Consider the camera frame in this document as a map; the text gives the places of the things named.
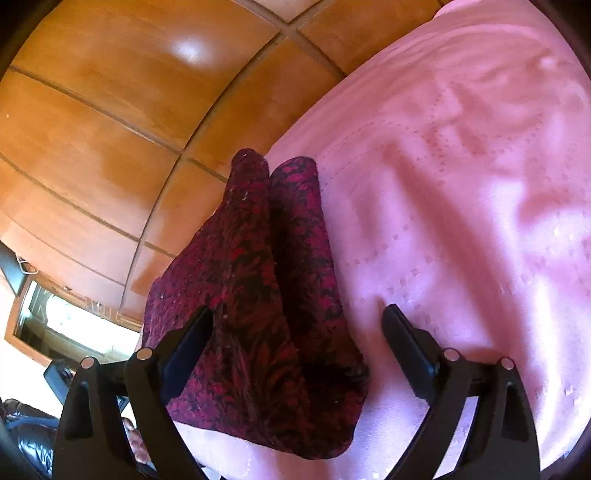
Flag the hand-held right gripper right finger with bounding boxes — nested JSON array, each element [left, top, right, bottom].
[[381, 303, 542, 480]]

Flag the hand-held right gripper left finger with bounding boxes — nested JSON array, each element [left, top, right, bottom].
[[52, 305, 214, 480]]

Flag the maroon patterned garment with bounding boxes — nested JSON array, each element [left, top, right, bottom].
[[141, 148, 370, 459]]

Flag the person's left hand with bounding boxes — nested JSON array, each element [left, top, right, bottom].
[[121, 414, 152, 463]]

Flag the wooden framed window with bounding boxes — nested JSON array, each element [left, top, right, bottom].
[[4, 271, 145, 366]]

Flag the black flat panel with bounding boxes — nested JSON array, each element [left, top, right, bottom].
[[0, 242, 28, 297]]

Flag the pink bed sheet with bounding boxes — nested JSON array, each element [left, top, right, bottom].
[[178, 0, 591, 480]]

